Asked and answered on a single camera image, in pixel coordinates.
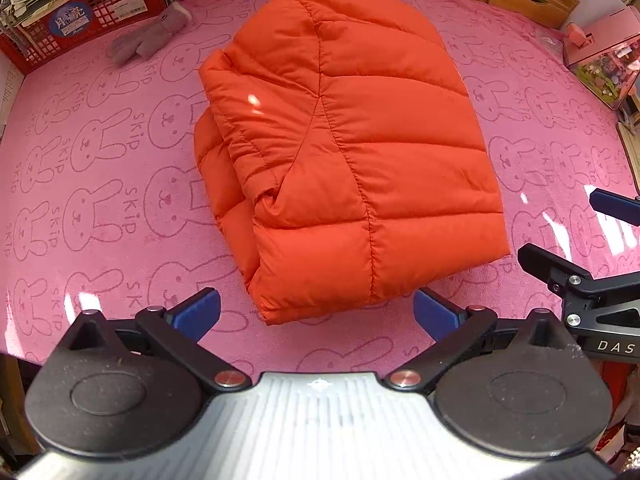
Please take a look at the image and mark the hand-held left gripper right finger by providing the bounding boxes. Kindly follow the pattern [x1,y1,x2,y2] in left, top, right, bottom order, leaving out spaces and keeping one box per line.
[387,287,576,390]

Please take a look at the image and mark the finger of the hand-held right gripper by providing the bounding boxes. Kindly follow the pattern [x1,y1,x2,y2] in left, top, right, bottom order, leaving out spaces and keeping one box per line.
[589,187,640,226]
[517,242,640,343]

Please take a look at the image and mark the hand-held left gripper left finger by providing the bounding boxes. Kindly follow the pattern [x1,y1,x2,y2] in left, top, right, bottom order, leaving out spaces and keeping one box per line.
[67,287,250,390]

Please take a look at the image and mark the orange puffer jacket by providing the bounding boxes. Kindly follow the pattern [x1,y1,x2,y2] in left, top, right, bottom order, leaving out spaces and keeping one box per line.
[192,0,512,325]

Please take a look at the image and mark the pink triangular toy house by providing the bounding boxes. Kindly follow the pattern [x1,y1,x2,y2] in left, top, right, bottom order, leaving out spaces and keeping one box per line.
[560,7,640,111]

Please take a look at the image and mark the clear plastic wrapper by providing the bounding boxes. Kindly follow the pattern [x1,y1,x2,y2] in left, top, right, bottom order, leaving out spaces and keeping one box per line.
[537,27,571,54]

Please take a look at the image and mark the pink bunny-print blanket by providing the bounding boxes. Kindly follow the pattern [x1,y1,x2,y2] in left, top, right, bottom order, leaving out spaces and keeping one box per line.
[0,0,640,386]

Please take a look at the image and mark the grey knit glove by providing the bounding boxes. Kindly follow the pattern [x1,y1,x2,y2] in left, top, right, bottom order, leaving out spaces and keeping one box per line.
[109,2,194,67]

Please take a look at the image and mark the red plastic crate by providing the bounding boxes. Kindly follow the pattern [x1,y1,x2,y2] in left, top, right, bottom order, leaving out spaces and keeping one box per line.
[0,0,169,74]

